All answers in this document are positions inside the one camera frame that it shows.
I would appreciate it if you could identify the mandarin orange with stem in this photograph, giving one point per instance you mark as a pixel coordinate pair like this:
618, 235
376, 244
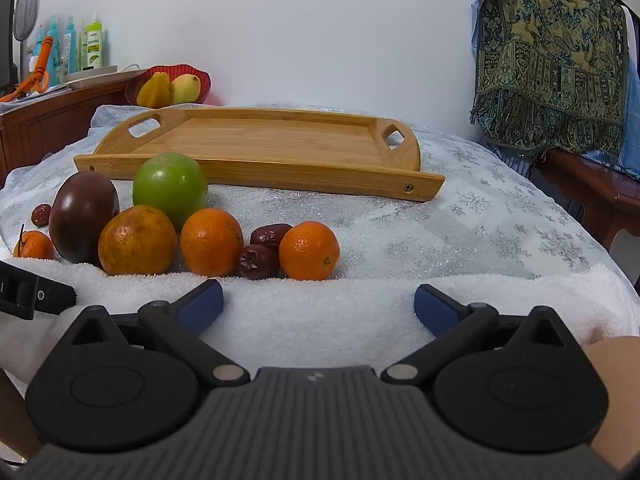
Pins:
34, 246

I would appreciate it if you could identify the snowflake tablecloth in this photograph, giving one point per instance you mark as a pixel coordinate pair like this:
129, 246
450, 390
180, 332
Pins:
450, 220

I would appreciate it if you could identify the wooden chair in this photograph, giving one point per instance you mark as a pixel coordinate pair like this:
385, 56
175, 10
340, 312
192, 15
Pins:
590, 190

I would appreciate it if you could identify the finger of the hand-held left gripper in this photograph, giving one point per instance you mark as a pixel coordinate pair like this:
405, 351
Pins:
30, 292

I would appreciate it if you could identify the green labelled bottle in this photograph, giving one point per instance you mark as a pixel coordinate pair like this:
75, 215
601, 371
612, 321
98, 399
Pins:
94, 42

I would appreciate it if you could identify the person's right leg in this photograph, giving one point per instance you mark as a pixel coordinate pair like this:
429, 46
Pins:
620, 385

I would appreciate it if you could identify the green patterned scarf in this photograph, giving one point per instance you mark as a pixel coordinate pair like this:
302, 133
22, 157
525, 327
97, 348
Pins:
550, 60

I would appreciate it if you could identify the wooden serving tray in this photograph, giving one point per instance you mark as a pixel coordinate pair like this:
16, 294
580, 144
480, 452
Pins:
280, 135

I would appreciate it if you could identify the pale yellow bottle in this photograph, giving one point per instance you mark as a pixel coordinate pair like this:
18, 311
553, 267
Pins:
82, 47

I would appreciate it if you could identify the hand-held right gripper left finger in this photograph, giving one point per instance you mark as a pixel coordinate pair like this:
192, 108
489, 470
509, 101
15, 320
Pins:
205, 305

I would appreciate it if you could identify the large yellowish orange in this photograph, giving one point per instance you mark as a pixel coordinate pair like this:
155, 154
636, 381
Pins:
135, 242

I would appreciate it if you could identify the teal spray bottle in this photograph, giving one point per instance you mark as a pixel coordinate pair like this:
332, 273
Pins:
54, 47
70, 47

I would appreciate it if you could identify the wooden cabinet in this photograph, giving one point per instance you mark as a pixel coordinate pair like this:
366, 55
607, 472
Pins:
50, 125

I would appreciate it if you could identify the yellow mango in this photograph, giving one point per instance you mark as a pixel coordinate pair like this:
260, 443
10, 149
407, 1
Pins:
185, 89

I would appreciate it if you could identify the electric fly swatter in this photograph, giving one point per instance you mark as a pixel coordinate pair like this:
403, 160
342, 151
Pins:
26, 10

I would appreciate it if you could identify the dark purple tomato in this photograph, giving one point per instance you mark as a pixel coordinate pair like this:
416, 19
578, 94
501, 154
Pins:
80, 215

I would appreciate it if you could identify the orange and black tool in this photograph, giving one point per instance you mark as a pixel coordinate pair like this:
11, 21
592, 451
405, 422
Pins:
42, 62

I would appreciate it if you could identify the white flat dish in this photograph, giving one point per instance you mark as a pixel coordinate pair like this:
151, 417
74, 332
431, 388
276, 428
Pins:
95, 76

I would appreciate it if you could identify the black monitor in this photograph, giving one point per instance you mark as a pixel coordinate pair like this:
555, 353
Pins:
6, 25

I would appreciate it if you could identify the white towel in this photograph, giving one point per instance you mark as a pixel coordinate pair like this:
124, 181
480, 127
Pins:
320, 320

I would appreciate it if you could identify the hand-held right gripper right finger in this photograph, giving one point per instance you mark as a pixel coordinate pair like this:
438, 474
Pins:
435, 310

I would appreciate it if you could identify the green apple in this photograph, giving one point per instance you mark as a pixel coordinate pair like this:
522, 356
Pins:
170, 187

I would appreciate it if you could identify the yellow starfruit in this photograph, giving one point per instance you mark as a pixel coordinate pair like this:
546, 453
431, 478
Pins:
154, 91

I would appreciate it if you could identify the striped cloth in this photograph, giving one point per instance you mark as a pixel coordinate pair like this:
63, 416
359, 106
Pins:
515, 162

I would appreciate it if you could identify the small teal bottle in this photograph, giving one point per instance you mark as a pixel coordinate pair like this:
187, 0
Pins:
38, 42

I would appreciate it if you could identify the red fruit bowl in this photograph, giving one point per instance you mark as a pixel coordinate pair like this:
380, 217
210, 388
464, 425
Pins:
204, 87

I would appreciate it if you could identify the red date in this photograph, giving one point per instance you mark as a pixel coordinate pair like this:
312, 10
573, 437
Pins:
272, 234
257, 262
41, 215

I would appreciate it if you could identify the stack of papers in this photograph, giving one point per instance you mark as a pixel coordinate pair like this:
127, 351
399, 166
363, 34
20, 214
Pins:
30, 97

